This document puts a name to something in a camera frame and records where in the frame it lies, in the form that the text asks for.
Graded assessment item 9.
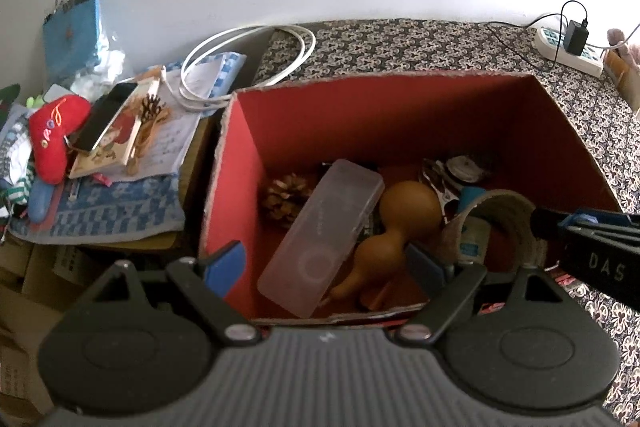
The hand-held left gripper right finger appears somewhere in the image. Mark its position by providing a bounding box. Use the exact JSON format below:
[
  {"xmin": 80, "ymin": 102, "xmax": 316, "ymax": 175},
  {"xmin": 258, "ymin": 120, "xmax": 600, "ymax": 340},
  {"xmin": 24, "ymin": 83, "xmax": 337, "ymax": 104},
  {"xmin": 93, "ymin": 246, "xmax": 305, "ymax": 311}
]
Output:
[{"xmin": 397, "ymin": 242, "xmax": 566, "ymax": 348}]

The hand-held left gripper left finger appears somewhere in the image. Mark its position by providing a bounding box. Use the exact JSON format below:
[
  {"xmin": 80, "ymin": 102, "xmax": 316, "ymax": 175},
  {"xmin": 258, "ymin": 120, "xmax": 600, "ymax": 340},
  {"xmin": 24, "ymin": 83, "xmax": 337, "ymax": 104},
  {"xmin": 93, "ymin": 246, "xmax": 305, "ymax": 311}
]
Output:
[{"xmin": 75, "ymin": 241, "xmax": 261, "ymax": 348}]

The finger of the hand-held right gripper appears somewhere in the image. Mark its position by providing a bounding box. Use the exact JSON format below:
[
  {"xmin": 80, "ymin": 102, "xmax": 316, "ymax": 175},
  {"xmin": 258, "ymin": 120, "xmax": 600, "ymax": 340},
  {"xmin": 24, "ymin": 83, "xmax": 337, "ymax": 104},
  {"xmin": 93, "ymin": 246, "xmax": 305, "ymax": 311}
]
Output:
[{"xmin": 530, "ymin": 205, "xmax": 640, "ymax": 253}]

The patterned tape roll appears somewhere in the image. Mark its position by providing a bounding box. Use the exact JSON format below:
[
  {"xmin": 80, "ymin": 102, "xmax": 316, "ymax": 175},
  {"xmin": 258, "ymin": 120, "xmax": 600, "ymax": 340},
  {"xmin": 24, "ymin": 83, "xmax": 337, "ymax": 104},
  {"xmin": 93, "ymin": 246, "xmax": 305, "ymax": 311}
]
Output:
[{"xmin": 439, "ymin": 188, "xmax": 549, "ymax": 269}]

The orange bottle gourd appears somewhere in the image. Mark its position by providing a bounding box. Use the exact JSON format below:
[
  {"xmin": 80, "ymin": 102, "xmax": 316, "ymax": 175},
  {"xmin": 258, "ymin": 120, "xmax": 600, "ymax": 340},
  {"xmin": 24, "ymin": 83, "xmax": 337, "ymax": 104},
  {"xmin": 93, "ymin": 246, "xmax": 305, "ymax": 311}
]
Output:
[{"xmin": 330, "ymin": 180, "xmax": 444, "ymax": 310}]

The white tube with blue cap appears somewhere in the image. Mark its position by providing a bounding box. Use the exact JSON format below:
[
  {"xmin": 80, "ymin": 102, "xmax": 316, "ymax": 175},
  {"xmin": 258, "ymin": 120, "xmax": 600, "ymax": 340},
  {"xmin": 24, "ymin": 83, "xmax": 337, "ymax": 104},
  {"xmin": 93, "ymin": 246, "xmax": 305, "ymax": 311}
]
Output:
[{"xmin": 456, "ymin": 186, "xmax": 493, "ymax": 260}]

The clear plastic case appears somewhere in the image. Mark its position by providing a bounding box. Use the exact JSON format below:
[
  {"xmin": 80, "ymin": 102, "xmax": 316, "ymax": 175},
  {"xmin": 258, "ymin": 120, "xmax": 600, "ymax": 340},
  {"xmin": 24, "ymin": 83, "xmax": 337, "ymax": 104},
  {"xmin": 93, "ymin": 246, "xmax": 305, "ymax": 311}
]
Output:
[{"xmin": 257, "ymin": 158, "xmax": 385, "ymax": 319}]

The red cardboard box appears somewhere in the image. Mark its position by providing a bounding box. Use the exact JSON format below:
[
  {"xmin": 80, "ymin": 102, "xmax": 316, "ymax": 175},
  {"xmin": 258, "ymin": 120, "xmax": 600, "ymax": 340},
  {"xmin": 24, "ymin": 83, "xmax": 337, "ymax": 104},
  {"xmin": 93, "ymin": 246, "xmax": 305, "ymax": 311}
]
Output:
[{"xmin": 199, "ymin": 69, "xmax": 624, "ymax": 327}]

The metal clipper tool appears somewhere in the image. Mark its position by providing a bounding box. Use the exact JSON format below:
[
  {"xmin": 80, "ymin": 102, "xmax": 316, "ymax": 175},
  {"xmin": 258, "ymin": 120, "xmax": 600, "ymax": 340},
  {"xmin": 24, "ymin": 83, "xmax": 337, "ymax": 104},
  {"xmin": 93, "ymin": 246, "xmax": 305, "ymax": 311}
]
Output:
[{"xmin": 419, "ymin": 158, "xmax": 463, "ymax": 214}]

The brown pine cone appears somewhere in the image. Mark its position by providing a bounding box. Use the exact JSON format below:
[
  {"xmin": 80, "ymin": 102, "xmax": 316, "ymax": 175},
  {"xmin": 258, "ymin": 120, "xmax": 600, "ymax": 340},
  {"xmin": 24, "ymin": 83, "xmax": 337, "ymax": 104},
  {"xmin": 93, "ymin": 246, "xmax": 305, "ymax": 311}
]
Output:
[{"xmin": 261, "ymin": 173, "xmax": 317, "ymax": 229}]

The pale round object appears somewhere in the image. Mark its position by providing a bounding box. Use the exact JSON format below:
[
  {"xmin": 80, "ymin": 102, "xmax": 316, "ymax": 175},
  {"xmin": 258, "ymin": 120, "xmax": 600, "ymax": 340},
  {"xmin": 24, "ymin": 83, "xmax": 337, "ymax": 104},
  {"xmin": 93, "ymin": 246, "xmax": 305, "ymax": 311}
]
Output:
[{"xmin": 444, "ymin": 154, "xmax": 496, "ymax": 185}]

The blue checked cloth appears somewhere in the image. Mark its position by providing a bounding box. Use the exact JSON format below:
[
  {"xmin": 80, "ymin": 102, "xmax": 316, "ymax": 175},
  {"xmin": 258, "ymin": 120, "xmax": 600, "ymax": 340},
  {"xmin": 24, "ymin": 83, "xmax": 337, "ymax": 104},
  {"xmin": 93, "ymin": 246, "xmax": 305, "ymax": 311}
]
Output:
[{"xmin": 10, "ymin": 52, "xmax": 248, "ymax": 244}]

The white power strip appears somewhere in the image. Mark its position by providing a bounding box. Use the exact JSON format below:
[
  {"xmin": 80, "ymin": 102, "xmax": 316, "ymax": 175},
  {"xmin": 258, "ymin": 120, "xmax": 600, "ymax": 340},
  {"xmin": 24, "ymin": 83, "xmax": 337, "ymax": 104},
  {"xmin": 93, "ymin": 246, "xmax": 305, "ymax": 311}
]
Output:
[{"xmin": 534, "ymin": 26, "xmax": 606, "ymax": 78}]

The small brown cardboard box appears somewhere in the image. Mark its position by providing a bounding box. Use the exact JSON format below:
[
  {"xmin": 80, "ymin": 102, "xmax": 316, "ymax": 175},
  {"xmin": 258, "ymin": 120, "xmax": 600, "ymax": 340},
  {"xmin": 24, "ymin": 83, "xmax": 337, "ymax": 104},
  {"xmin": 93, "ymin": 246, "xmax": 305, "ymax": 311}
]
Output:
[{"xmin": 602, "ymin": 48, "xmax": 640, "ymax": 114}]

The illustrated picture book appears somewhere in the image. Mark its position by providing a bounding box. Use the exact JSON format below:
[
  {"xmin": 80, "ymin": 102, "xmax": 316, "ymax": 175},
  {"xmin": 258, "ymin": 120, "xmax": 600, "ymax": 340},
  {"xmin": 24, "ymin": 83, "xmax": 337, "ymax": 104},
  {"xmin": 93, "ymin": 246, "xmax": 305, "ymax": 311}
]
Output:
[{"xmin": 67, "ymin": 78, "xmax": 168, "ymax": 180}]

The black charger plug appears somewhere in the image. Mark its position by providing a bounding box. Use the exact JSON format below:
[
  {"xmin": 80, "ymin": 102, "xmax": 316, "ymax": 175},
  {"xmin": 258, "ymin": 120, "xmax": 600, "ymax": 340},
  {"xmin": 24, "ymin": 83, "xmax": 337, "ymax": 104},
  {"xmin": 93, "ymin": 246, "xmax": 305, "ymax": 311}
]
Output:
[{"xmin": 564, "ymin": 19, "xmax": 591, "ymax": 56}]

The black smartphone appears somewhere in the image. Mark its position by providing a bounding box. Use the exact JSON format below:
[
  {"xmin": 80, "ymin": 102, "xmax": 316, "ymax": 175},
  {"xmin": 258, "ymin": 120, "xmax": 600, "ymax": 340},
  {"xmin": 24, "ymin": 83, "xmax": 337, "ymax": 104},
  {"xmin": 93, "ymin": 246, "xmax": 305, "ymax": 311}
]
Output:
[{"xmin": 74, "ymin": 82, "xmax": 139, "ymax": 152}]

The pink plush toy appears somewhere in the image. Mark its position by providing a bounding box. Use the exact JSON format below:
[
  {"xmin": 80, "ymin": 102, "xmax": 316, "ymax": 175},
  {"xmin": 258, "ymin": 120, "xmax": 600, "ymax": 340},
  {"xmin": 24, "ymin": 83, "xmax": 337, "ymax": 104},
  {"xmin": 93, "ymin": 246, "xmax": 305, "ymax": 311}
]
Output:
[{"xmin": 606, "ymin": 28, "xmax": 640, "ymax": 65}]

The red plush toy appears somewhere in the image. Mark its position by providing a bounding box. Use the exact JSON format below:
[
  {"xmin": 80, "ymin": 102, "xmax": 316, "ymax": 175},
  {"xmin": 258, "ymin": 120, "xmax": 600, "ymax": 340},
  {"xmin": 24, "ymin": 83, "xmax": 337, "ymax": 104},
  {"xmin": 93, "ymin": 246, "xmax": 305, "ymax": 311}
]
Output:
[{"xmin": 27, "ymin": 96, "xmax": 93, "ymax": 184}]

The brown floral patterned cloth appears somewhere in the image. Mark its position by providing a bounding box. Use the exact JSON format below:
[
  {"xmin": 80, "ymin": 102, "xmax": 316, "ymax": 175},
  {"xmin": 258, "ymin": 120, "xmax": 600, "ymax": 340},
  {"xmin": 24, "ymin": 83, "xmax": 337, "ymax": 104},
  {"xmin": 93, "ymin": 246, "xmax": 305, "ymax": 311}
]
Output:
[{"xmin": 252, "ymin": 18, "xmax": 640, "ymax": 427}]

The striped cloth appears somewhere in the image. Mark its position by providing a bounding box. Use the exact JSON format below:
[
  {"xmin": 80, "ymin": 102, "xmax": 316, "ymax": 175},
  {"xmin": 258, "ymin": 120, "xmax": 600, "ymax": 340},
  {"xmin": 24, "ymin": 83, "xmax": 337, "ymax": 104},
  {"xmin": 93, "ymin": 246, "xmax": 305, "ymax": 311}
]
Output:
[{"xmin": 0, "ymin": 107, "xmax": 38, "ymax": 228}]

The white plastic bag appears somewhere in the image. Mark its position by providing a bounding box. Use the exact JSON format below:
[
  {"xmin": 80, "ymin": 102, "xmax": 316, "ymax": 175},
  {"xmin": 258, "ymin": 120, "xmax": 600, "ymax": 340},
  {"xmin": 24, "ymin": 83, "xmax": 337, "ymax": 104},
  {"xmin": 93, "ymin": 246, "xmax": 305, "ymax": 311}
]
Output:
[{"xmin": 70, "ymin": 49, "xmax": 126, "ymax": 92}]

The blue plastic packet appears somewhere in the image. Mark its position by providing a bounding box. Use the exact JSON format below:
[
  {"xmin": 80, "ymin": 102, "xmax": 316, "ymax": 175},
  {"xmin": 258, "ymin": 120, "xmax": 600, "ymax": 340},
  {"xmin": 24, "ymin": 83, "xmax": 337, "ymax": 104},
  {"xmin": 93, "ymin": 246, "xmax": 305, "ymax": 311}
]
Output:
[{"xmin": 42, "ymin": 0, "xmax": 108, "ymax": 82}]

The green object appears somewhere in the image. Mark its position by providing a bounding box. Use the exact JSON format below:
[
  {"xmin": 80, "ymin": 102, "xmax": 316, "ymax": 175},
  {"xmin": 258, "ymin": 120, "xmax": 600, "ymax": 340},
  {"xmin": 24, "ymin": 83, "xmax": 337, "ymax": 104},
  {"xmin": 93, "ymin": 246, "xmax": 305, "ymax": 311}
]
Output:
[{"xmin": 0, "ymin": 83, "xmax": 43, "ymax": 110}]

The grey power cable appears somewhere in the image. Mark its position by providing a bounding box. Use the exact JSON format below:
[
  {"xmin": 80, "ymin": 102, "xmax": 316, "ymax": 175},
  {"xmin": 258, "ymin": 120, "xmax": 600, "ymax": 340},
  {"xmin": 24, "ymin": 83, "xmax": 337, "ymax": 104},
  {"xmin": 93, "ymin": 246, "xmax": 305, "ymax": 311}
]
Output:
[{"xmin": 602, "ymin": 22, "xmax": 640, "ymax": 52}]

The black charger cable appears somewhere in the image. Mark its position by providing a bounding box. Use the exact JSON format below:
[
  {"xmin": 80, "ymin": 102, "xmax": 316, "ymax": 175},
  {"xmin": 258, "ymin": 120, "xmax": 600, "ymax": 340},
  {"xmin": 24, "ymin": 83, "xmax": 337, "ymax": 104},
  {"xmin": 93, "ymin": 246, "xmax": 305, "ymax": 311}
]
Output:
[{"xmin": 482, "ymin": 0, "xmax": 591, "ymax": 72}]

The white coiled cable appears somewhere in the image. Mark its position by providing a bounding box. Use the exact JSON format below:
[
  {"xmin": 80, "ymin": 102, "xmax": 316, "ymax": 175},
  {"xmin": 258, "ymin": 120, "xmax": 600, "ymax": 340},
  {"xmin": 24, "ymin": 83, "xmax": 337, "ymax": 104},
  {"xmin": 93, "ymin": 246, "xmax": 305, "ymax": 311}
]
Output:
[{"xmin": 179, "ymin": 25, "xmax": 317, "ymax": 112}]

